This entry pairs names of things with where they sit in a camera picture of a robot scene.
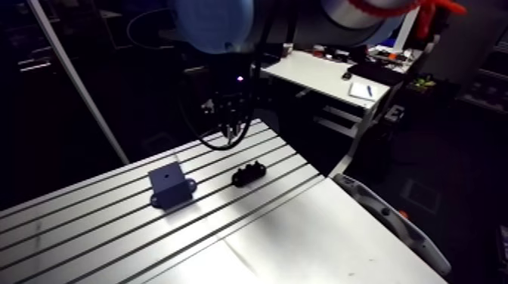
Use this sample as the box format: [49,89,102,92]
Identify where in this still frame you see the black oval holder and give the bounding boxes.
[231,160,267,188]

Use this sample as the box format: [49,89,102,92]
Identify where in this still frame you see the white notebook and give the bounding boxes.
[348,81,379,103]

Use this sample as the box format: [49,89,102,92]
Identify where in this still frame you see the red cable wrap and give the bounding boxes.
[348,0,469,40]

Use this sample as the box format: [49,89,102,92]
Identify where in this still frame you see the pale holed strip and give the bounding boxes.
[332,172,453,277]

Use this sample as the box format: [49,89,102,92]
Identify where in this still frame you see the white slanted post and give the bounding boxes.
[26,0,131,166]

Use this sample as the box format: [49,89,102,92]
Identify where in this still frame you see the dark blue-grey block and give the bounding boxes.
[148,161,198,210]

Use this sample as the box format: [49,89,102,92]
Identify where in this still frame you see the white desk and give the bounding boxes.
[259,49,392,140]

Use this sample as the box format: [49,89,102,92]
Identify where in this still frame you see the black cable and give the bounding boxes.
[176,15,276,152]

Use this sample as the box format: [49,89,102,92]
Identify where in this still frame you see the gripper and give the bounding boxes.
[204,53,256,140]

